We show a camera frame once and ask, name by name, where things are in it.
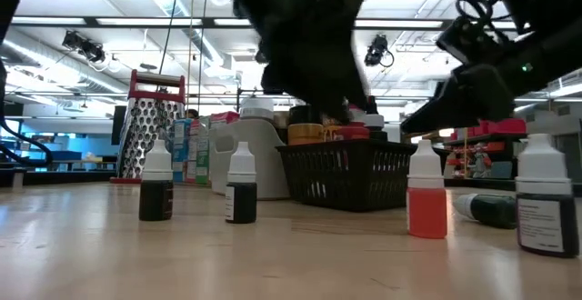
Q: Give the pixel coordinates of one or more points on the small red cereal box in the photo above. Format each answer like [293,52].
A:
[193,145]

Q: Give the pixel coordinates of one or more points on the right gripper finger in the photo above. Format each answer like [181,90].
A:
[438,113]

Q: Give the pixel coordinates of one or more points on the red Froot Loops box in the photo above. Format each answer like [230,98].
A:
[223,118]

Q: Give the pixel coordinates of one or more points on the overhead rig beam with lights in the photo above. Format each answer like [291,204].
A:
[90,21]

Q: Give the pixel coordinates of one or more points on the small red-orange dropper bottle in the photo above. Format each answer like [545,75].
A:
[427,209]

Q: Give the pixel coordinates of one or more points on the grey plastic bin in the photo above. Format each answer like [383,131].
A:
[259,163]

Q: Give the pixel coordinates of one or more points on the black plastic basket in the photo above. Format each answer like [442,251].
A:
[345,177]

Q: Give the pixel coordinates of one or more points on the white-lid spice jar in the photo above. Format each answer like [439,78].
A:
[257,108]

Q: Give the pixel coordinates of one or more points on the small green dropper bottle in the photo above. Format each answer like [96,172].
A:
[491,210]

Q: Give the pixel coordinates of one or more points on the red metal box grater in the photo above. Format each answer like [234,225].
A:
[150,122]

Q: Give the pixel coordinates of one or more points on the small dark dropper bottle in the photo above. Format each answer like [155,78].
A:
[155,200]
[241,200]
[545,227]

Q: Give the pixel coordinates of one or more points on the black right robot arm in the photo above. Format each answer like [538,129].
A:
[545,0]

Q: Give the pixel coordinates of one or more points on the small green cereal box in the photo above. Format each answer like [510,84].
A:
[201,168]

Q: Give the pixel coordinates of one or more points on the black-lid orange spice jar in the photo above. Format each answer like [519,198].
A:
[305,134]

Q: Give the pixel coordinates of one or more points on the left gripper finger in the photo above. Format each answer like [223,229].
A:
[277,79]
[332,104]

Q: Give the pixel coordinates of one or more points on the black ceiling light cluster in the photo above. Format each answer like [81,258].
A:
[86,50]

